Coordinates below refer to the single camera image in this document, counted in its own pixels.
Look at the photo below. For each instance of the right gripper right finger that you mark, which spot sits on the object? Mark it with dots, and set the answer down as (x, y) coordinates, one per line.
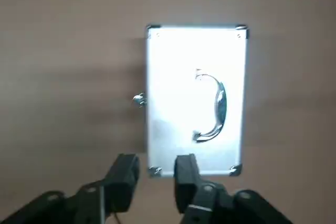
(189, 182)

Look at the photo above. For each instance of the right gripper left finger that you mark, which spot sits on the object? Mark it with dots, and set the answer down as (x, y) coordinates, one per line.
(120, 182)

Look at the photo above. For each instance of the aluminium medical kit case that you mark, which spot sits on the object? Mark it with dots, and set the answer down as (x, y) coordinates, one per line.
(170, 90)

